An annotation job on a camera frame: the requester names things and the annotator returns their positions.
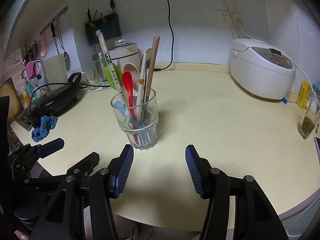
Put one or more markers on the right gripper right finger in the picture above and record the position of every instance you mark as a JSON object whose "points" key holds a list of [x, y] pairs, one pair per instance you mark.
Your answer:
{"points": [[255, 217]]}

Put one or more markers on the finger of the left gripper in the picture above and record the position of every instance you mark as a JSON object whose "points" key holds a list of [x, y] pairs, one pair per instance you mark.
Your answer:
{"points": [[85, 166], [49, 148]]}

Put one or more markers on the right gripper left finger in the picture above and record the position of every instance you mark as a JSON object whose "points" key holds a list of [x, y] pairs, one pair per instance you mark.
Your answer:
{"points": [[63, 217]]}

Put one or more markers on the blue plastic spork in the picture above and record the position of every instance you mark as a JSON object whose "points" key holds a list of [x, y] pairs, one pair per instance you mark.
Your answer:
{"points": [[131, 124]]}

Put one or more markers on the clear glass tumbler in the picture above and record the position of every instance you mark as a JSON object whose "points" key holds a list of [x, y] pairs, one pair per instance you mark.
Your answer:
{"points": [[149, 112]]}

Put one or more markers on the wooden handled fork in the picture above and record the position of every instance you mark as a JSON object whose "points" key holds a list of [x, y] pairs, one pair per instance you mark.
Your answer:
{"points": [[151, 68]]}

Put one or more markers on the disposable chopsticks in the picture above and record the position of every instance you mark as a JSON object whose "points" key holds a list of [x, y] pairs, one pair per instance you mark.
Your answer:
{"points": [[104, 48]]}

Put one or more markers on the red handled utensil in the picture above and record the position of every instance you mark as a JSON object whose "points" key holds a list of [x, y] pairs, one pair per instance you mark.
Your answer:
{"points": [[128, 84]]}

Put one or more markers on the speckled white banded chopsticks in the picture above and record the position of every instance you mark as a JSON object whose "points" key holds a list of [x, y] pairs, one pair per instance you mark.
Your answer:
{"points": [[140, 90]]}

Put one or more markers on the speckled beige large spoon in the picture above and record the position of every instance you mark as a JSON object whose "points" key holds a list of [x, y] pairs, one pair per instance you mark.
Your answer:
{"points": [[128, 67]]}

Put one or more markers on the white plastic spork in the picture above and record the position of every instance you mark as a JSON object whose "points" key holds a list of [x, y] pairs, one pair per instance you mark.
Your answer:
{"points": [[127, 121]]}

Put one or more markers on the small white plastic spoon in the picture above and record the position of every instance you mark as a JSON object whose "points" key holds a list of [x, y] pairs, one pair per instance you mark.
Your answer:
{"points": [[134, 100]]}

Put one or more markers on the metal spoon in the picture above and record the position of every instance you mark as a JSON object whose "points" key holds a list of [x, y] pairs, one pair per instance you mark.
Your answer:
{"points": [[147, 56]]}

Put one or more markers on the blue cloth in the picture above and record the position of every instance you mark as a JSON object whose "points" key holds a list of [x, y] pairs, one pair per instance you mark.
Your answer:
{"points": [[47, 123]]}

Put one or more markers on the black electric griddle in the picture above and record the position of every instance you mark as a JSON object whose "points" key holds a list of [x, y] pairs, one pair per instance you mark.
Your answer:
{"points": [[54, 103]]}

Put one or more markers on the wooden cutting board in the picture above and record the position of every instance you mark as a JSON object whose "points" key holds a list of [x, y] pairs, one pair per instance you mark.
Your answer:
{"points": [[15, 105]]}

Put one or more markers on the white cutting board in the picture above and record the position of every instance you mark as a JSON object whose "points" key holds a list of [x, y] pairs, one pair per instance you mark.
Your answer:
{"points": [[55, 69]]}

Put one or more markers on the glass jar with metal lid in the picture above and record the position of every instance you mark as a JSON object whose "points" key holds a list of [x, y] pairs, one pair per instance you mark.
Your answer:
{"points": [[99, 63]]}

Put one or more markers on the hanging metal ladle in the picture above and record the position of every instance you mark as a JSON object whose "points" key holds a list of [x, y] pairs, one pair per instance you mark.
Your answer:
{"points": [[65, 54]]}

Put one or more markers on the beige electric cooker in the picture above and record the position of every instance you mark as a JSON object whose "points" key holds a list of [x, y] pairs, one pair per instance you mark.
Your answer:
{"points": [[123, 52]]}

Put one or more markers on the glass spice jar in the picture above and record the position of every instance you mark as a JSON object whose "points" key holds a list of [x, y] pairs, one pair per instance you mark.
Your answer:
{"points": [[311, 118]]}

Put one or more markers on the yellow box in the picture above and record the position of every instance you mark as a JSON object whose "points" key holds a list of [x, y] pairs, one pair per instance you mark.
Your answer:
{"points": [[304, 94]]}

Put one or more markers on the dark green knife block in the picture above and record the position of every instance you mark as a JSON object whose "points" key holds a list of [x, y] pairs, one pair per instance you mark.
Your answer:
{"points": [[108, 25]]}

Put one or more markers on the white rice cooker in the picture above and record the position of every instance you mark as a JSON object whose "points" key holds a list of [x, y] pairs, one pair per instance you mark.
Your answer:
{"points": [[261, 69]]}

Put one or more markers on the white wall socket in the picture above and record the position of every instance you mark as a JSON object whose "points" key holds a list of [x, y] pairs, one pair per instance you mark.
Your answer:
{"points": [[223, 18]]}

